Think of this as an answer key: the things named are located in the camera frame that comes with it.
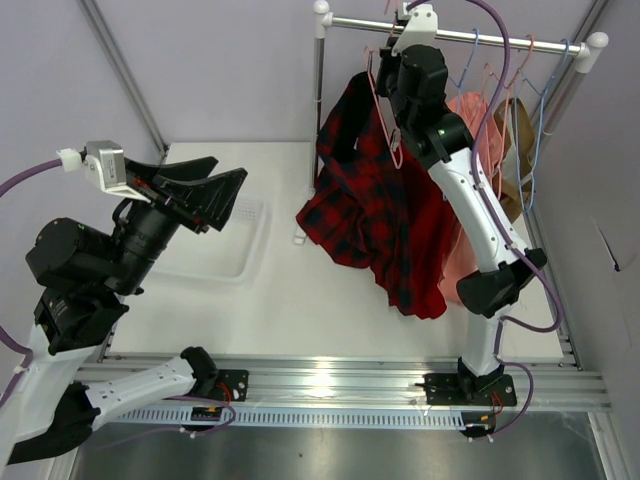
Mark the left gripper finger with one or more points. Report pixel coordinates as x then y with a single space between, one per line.
190 170
211 200

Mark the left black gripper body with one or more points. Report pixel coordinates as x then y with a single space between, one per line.
165 193

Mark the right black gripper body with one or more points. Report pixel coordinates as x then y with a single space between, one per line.
392 42

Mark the pink wire hanger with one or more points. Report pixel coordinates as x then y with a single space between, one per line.
393 145

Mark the red navy plaid skirt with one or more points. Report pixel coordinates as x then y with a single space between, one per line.
358 213

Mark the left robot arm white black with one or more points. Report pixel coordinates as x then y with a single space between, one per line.
85 275

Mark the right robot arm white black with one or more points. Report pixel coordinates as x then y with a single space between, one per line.
413 79

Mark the white plastic basket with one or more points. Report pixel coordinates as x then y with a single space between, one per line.
224 256

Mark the metal clothes rack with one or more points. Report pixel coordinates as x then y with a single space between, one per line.
584 53

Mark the red dress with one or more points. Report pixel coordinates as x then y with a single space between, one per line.
434 234

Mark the tan brown garment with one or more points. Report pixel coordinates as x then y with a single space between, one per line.
521 134

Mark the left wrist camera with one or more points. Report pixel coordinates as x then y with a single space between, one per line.
103 163

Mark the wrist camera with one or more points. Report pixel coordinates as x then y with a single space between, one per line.
103 163
420 26

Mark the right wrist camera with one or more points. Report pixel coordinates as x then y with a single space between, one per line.
420 26

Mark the white slotted cable duct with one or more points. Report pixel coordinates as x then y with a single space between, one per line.
245 416

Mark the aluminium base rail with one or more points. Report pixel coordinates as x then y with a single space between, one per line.
364 383

